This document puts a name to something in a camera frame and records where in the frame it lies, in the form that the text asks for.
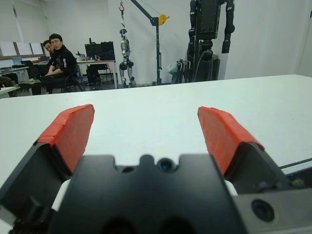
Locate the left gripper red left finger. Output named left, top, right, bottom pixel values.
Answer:
left=0, top=104, right=96, bottom=226

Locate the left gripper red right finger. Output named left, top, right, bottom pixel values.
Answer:
left=196, top=106, right=293, bottom=195

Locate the black office chair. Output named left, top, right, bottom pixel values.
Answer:
left=62, top=63, right=86, bottom=93

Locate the man in black printed jacket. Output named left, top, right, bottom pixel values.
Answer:
left=18, top=33, right=79, bottom=95

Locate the low white side table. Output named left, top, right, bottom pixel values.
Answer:
left=0, top=86, right=19, bottom=98

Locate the folded black trolley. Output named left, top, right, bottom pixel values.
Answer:
left=176, top=59, right=192, bottom=83

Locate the white desk with monitors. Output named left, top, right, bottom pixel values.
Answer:
left=77, top=59, right=117, bottom=90

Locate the long white work desk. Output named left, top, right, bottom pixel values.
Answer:
left=0, top=65, right=32, bottom=78

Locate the black computer monitor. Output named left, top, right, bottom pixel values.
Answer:
left=84, top=43, right=102, bottom=60

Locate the person in dark clothes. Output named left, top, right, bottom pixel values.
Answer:
left=42, top=39, right=56, bottom=59

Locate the small silver humanoid robot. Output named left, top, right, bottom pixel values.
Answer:
left=118, top=28, right=136, bottom=88

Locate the black crane with yellow winch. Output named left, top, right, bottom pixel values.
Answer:
left=130, top=0, right=171, bottom=86

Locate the large black humanoid robot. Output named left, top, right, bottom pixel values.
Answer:
left=186, top=0, right=236, bottom=82

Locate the red hook with strap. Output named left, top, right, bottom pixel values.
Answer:
left=118, top=1, right=126, bottom=29

